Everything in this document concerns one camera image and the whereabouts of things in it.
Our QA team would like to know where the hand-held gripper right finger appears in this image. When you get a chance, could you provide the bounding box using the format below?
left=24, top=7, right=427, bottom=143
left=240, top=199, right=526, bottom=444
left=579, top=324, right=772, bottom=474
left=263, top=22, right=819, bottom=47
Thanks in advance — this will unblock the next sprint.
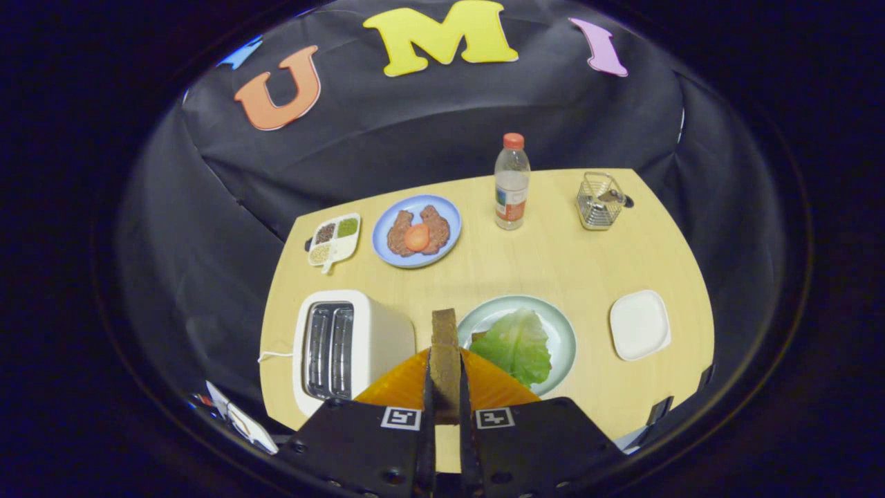
left=458, top=348, right=626, bottom=498

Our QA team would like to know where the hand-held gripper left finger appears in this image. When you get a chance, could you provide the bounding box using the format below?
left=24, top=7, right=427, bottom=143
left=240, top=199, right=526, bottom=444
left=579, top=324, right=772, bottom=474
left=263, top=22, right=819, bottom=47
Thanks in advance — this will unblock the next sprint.
left=287, top=348, right=438, bottom=498

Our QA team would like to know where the brown round-topped bread slice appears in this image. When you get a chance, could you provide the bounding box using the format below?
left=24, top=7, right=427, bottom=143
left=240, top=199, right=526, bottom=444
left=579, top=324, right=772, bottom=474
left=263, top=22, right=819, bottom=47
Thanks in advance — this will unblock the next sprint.
left=431, top=308, right=463, bottom=425

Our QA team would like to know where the green lettuce leaf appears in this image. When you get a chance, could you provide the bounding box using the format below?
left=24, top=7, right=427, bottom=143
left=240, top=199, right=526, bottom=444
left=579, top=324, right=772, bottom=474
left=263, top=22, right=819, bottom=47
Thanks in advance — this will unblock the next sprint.
left=469, top=308, right=553, bottom=389

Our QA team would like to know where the white toaster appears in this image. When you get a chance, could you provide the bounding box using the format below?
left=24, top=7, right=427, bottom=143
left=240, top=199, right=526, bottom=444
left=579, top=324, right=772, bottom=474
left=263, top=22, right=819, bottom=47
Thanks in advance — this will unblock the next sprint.
left=292, top=290, right=416, bottom=417

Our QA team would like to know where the pale green round plate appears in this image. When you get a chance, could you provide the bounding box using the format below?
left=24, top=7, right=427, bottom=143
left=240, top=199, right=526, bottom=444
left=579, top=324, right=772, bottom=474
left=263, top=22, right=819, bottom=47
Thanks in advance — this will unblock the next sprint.
left=457, top=295, right=577, bottom=397

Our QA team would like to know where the blue round plate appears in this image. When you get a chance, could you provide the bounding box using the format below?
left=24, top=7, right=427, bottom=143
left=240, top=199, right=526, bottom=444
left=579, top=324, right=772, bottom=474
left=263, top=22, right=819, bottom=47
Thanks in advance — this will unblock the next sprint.
left=372, top=194, right=463, bottom=269

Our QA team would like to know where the white printed card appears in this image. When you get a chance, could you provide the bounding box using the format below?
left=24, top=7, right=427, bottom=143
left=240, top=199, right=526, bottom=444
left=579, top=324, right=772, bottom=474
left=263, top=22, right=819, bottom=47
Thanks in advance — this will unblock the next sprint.
left=206, top=380, right=279, bottom=455

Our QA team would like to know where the brown meat patty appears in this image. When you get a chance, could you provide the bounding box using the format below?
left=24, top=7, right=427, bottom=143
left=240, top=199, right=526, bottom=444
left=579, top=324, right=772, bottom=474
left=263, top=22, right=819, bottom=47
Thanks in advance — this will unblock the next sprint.
left=420, top=205, right=451, bottom=255
left=386, top=210, right=416, bottom=258

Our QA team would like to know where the white square plate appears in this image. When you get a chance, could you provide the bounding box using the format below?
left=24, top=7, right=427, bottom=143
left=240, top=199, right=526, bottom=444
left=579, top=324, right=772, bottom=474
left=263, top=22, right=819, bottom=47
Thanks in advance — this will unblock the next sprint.
left=609, top=290, right=672, bottom=362

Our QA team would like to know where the white divided seasoning tray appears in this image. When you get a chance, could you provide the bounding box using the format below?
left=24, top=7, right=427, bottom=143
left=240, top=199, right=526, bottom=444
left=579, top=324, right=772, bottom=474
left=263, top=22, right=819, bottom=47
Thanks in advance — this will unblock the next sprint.
left=307, top=213, right=362, bottom=275

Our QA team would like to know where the clear water bottle red cap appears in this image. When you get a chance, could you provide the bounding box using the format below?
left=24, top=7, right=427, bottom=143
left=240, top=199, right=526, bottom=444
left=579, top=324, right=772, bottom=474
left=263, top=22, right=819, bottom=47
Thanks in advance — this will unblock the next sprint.
left=494, top=133, right=532, bottom=231

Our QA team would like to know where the black backdrop cloth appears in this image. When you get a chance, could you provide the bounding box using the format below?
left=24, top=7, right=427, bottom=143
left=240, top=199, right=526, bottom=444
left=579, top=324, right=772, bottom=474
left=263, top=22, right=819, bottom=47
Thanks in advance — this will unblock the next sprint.
left=114, top=0, right=789, bottom=443

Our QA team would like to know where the metal wire basket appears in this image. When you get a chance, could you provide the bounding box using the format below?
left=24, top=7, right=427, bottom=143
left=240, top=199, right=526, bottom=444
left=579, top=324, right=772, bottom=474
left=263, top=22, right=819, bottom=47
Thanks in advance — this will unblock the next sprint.
left=575, top=172, right=628, bottom=231

